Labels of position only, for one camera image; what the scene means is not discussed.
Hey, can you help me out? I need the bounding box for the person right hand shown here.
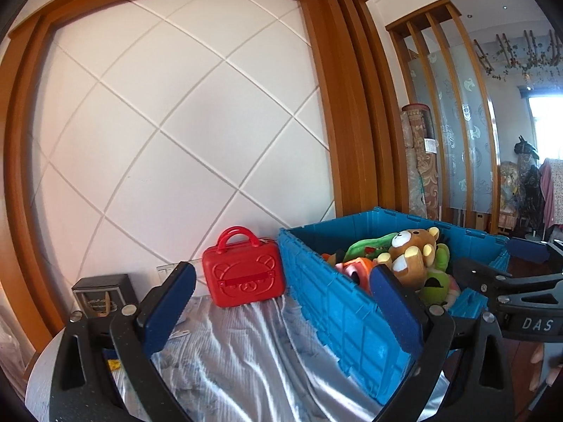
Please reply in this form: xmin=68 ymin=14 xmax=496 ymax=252
xmin=529 ymin=343 xmax=562 ymax=391

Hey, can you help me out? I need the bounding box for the green yellow plush toy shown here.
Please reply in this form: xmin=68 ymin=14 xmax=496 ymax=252
xmin=108 ymin=359 xmax=121 ymax=371

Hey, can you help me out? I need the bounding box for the black framed box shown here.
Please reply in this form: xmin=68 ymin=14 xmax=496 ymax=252
xmin=71 ymin=273 xmax=138 ymax=318

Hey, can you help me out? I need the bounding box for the white flat plastic tool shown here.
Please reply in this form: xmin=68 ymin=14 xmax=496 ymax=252
xmin=169 ymin=330 xmax=190 ymax=339

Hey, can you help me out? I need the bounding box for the brown bear plush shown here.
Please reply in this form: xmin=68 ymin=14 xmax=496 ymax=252
xmin=375 ymin=227 xmax=440 ymax=290

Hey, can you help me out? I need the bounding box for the blue plastic storage crate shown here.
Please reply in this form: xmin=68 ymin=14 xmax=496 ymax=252
xmin=278 ymin=208 xmax=510 ymax=405

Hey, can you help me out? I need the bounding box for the orange plush toy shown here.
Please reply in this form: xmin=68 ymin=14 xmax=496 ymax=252
xmin=322 ymin=254 xmax=374 ymax=293

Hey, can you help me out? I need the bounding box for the rolled patterned carpet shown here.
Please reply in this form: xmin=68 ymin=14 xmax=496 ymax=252
xmin=401 ymin=103 xmax=440 ymax=220

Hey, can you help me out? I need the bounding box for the red bear toy suitcase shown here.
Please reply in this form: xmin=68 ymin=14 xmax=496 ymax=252
xmin=202 ymin=226 xmax=285 ymax=308

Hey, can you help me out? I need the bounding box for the white wall socket panel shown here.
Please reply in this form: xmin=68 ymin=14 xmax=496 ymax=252
xmin=157 ymin=263 xmax=178 ymax=275

